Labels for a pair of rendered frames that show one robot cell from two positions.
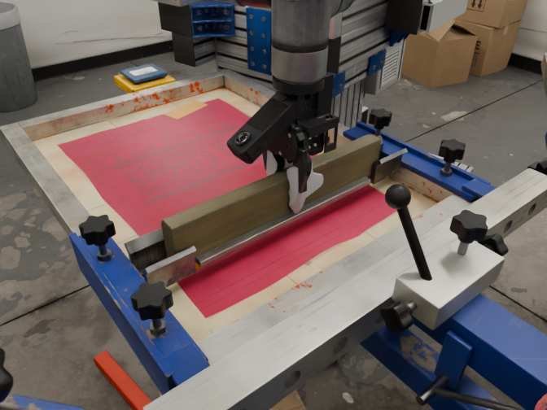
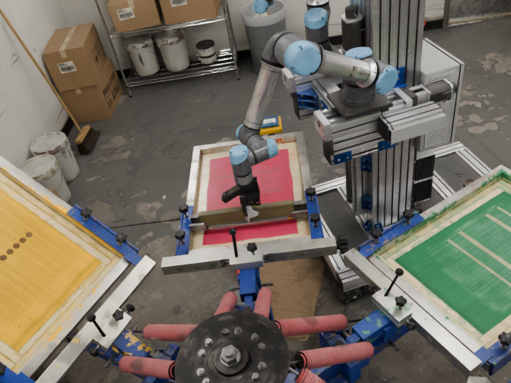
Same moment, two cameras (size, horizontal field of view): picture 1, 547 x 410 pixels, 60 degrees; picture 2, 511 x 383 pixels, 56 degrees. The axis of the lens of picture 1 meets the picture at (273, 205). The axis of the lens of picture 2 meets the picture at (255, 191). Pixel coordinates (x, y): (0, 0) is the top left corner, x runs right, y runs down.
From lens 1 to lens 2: 1.53 m
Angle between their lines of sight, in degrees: 35
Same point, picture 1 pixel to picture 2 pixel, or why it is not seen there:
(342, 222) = (269, 230)
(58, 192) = (192, 185)
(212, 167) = not seen: hidden behind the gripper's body
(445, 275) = (241, 257)
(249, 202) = (227, 213)
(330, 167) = (265, 209)
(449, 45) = not seen: outside the picture
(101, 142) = (224, 163)
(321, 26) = (241, 171)
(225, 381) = (179, 260)
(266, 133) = (230, 196)
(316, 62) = (242, 180)
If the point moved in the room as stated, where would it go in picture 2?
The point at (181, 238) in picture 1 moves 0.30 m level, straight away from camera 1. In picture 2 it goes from (202, 219) to (231, 175)
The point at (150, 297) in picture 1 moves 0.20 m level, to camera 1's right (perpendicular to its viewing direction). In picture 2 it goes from (179, 233) to (214, 251)
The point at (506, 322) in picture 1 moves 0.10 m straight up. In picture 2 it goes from (250, 276) to (245, 259)
